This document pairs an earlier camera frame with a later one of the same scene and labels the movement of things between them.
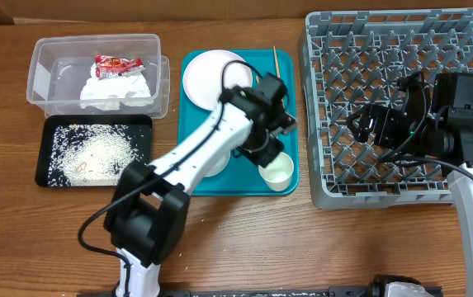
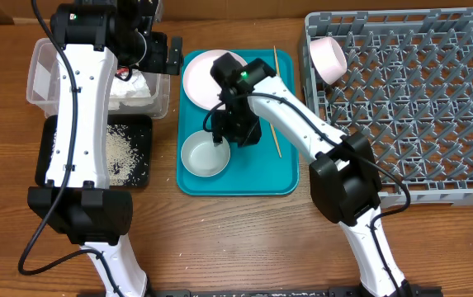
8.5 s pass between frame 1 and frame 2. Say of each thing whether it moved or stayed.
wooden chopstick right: stayed
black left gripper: moved
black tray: stayed
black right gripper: moved
